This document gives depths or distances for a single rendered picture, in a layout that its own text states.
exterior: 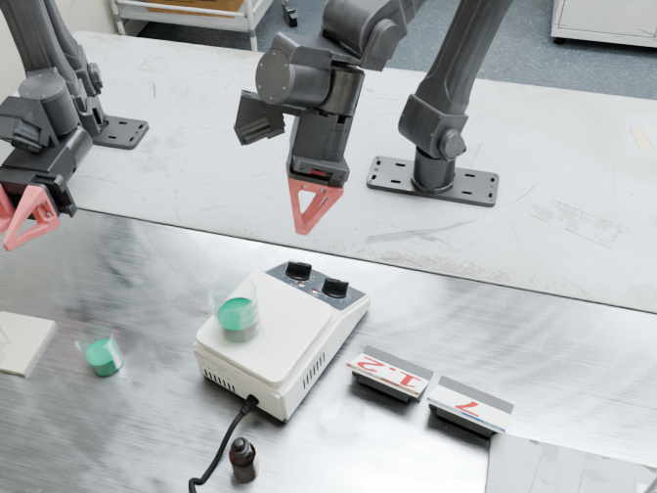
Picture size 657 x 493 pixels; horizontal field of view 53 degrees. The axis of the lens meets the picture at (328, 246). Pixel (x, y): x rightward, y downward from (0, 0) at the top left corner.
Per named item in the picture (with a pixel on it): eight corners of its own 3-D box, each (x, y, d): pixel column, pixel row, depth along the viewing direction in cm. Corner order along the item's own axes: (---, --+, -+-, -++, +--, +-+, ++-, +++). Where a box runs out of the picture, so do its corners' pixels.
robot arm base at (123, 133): (120, 112, 104) (140, 87, 109) (12, 96, 108) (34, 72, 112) (133, 151, 110) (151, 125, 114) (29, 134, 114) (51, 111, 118)
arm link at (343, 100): (321, 123, 72) (336, 61, 70) (287, 108, 76) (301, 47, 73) (362, 125, 77) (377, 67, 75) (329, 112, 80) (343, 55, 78)
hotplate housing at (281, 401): (290, 269, 92) (286, 230, 86) (372, 308, 87) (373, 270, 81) (188, 390, 79) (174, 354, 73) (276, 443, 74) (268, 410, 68)
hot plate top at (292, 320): (255, 271, 81) (254, 266, 80) (337, 311, 77) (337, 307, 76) (193, 340, 75) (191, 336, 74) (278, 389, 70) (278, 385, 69)
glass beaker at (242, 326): (244, 303, 77) (236, 258, 71) (274, 330, 75) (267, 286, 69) (203, 333, 75) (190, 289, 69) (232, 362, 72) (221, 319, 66)
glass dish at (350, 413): (344, 452, 73) (344, 443, 72) (308, 423, 76) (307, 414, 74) (374, 417, 76) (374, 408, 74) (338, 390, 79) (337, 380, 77)
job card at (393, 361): (367, 345, 83) (367, 327, 80) (433, 373, 80) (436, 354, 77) (345, 383, 79) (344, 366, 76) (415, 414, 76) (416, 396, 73)
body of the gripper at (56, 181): (55, 185, 79) (83, 146, 84) (-20, 173, 81) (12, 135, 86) (71, 221, 84) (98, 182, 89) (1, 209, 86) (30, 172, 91)
